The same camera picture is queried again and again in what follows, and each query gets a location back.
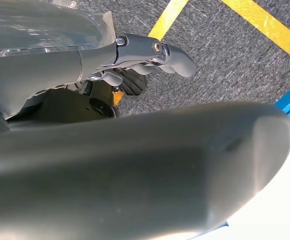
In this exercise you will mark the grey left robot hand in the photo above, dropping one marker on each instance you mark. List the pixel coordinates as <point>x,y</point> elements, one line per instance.
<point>109,182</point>

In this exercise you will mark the dark robot leg and foot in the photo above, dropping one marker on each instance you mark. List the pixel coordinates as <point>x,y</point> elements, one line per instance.
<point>67,106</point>

